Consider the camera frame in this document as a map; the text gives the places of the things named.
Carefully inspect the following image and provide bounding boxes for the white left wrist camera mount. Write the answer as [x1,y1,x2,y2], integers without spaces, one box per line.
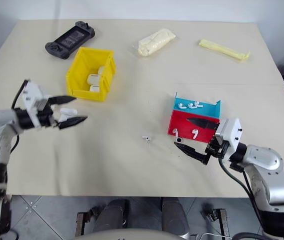
[22,80,49,129]

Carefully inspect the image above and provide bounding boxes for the long yellow packet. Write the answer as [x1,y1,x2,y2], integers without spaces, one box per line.
[198,38,251,62]

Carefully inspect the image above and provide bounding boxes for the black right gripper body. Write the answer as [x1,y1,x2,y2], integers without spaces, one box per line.
[202,135,229,166]

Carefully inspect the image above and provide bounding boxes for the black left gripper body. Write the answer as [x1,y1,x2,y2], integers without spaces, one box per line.
[38,104,59,129]

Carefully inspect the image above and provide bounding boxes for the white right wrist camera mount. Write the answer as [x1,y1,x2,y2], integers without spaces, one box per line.
[215,117,244,151]

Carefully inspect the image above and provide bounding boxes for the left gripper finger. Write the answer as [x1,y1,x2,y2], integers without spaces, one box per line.
[56,115,89,131]
[48,95,78,106]

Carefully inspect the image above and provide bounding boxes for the red plastic tray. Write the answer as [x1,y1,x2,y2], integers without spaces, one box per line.
[167,109,220,144]

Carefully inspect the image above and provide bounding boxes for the blue plastic tray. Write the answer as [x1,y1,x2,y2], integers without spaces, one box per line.
[172,91,222,120]

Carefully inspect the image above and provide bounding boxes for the thin white cable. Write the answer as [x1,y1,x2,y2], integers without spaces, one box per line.
[198,232,233,240]

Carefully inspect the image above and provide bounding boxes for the dark grey handheld game console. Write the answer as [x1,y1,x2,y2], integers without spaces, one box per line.
[44,20,96,60]

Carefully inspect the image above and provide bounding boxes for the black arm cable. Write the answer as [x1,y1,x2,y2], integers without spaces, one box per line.
[217,156,266,227]
[8,79,32,155]

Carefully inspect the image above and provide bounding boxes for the yellow plastic bin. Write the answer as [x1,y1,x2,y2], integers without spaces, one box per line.
[65,46,118,103]

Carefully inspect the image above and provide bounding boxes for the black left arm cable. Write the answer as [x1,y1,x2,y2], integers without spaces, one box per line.
[8,79,32,155]

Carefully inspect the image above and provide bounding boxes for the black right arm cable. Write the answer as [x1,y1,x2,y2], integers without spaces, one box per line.
[217,156,266,227]

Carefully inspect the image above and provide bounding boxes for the cream filled plastic bag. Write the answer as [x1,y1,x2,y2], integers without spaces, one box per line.
[131,27,177,58]

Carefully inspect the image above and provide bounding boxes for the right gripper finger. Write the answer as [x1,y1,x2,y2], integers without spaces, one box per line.
[185,117,220,131]
[173,140,208,163]

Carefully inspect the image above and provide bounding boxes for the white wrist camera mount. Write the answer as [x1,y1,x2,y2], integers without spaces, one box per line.
[215,117,244,151]
[22,80,49,129]

